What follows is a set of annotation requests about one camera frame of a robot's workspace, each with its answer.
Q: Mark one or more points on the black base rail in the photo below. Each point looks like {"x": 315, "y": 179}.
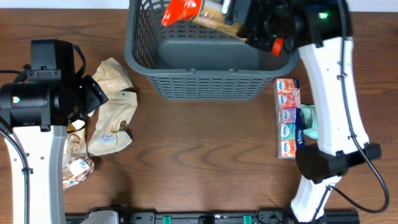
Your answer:
{"x": 124, "y": 215}

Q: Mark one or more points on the beige crumpled snack pouch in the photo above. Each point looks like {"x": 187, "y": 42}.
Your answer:
{"x": 112, "y": 77}

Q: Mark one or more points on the teal small snack packet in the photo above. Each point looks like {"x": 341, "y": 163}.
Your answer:
{"x": 310, "y": 121}

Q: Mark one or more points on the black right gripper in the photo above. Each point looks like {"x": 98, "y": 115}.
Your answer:
{"x": 255, "y": 39}

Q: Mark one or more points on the grey plastic lattice basket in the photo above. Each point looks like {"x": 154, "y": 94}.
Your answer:
{"x": 190, "y": 62}

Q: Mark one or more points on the white brown Pancee snack bag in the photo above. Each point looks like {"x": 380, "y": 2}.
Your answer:
{"x": 76, "y": 164}

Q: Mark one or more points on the Kleenex tissue multipack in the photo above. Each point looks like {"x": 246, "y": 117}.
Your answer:
{"x": 290, "y": 136}

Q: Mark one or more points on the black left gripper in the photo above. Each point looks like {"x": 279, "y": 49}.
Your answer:
{"x": 91, "y": 92}

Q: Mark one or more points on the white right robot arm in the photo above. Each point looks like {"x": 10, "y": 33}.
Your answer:
{"x": 321, "y": 32}

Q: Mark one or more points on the beige pouch with hang hole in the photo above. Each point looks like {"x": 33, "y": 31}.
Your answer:
{"x": 109, "y": 135}

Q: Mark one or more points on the orange tan cracker package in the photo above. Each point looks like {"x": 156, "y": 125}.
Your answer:
{"x": 207, "y": 13}

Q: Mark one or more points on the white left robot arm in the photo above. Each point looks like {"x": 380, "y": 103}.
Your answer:
{"x": 36, "y": 152}

